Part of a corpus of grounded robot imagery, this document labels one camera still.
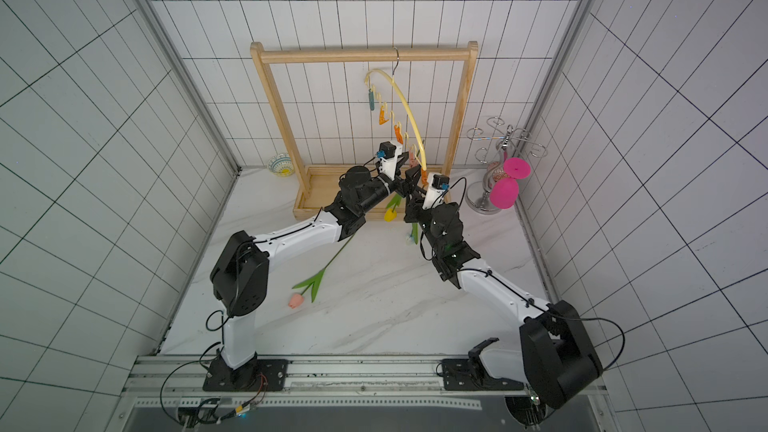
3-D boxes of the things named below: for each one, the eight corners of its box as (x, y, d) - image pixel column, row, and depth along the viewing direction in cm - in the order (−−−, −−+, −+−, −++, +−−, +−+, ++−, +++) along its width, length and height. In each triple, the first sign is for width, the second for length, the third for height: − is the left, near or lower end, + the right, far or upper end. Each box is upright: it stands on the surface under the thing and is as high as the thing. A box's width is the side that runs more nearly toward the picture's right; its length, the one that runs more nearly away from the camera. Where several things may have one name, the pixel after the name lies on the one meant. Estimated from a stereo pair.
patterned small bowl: (267, 168, 121) (264, 162, 118) (284, 157, 126) (281, 151, 123) (284, 181, 117) (281, 174, 114) (301, 169, 121) (299, 162, 118)
